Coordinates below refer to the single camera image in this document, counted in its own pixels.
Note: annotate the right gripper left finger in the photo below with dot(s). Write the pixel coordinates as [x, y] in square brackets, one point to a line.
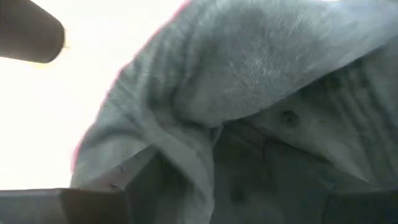
[62, 207]

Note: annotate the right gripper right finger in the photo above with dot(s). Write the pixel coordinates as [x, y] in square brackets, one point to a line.
[363, 208]

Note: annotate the dark grey baseball cap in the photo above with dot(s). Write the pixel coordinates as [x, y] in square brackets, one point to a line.
[233, 62]

